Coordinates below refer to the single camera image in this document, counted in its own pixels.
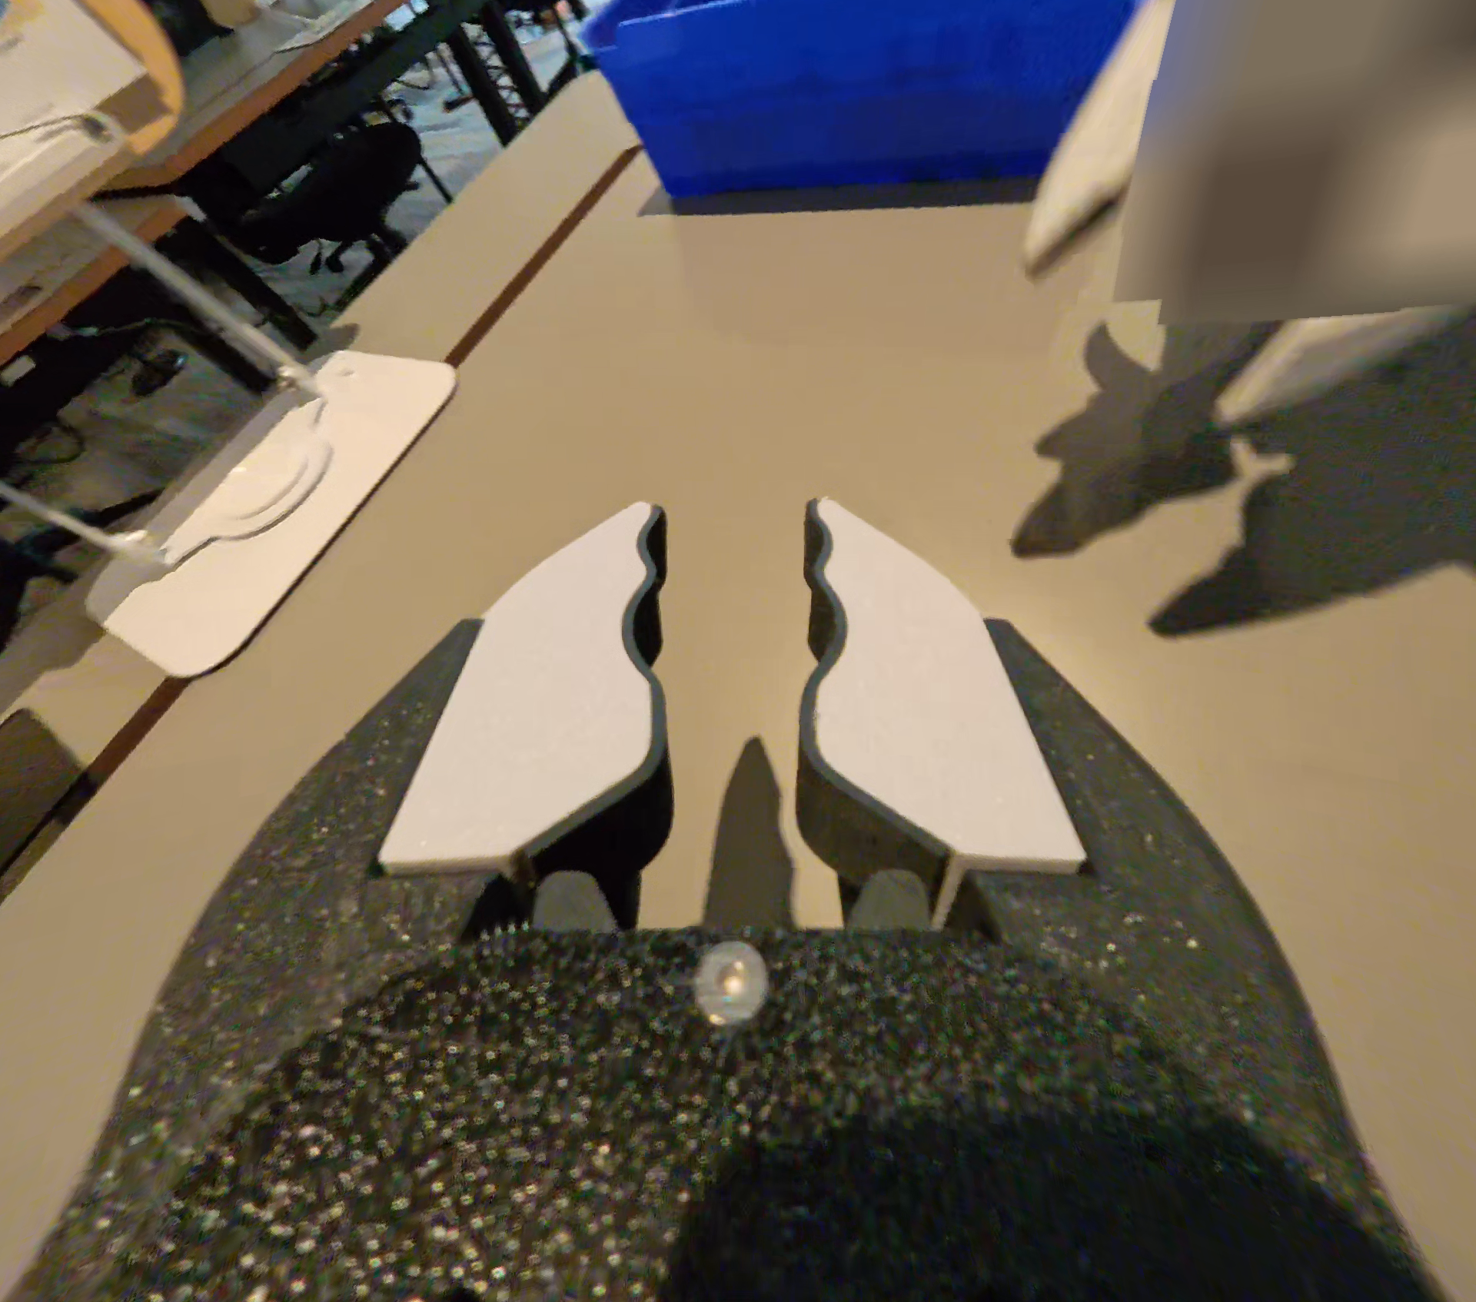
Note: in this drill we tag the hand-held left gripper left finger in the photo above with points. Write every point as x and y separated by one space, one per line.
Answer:
541 703

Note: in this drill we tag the blue plastic bin with blocks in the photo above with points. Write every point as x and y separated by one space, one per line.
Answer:
876 68

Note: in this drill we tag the poster sign stand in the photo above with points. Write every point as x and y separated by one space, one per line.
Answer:
287 506

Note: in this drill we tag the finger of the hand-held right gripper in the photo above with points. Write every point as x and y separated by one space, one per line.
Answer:
1084 172

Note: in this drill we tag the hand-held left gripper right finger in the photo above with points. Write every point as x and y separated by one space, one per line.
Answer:
910 713

